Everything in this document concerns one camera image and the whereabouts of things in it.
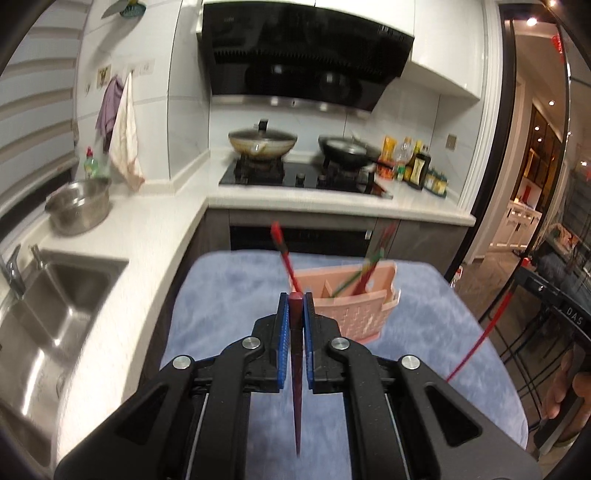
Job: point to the green chopstick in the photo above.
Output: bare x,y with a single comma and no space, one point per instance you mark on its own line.
358,276

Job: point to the yellow seasoning packet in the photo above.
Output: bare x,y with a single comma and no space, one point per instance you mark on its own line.
388,154

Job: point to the white hanging towel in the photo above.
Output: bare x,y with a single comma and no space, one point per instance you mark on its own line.
125,138

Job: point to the row of small spice jars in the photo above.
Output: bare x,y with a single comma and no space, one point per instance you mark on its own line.
436,182

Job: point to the wall switch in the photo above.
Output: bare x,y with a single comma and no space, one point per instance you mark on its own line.
452,141

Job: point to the white window blind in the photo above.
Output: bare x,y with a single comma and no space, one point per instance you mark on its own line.
32,115

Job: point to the person's right hand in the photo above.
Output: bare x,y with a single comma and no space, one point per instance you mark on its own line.
561,383

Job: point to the black range hood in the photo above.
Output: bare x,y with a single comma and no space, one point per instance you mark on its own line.
300,50

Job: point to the maroon chopstick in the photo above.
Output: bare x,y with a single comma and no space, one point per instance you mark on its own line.
298,369
369,272

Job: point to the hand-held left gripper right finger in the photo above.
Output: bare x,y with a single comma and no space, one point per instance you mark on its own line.
310,341

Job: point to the wall outlet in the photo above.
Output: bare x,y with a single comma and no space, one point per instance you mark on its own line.
104,76

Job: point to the chrome faucet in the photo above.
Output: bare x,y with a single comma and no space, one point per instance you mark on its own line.
14,272

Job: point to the stainless steel sink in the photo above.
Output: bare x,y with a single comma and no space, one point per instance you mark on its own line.
55,314

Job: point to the pink perforated utensil holder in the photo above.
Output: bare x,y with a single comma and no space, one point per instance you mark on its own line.
360,314

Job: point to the black built-in oven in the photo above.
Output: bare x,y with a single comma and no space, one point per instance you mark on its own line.
323,240

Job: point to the blue fleece blanket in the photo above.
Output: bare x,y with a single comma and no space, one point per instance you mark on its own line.
221,300

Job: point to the red chopstick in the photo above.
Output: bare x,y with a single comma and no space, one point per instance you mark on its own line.
284,251
480,339

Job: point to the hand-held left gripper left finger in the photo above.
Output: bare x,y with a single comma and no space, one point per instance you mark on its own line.
279,341

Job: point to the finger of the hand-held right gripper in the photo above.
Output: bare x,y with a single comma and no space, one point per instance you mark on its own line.
522,277

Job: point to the white wall cabinet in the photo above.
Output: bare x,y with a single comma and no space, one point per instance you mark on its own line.
452,41

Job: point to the beige wok with lid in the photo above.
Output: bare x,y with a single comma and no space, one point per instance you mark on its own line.
263,141

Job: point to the green dish soap bottle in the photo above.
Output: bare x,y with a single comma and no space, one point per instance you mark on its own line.
91,166

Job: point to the stainless steel bowl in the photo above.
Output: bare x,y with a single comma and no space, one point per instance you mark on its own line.
78,207

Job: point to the black gas stove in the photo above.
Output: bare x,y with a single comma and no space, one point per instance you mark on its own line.
295,180

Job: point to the clear oil bottle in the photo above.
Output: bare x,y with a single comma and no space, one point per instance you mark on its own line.
404,159

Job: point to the black frying pan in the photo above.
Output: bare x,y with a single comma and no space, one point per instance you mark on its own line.
346,150

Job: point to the purple hanging cloth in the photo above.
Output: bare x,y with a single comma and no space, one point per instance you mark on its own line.
110,110

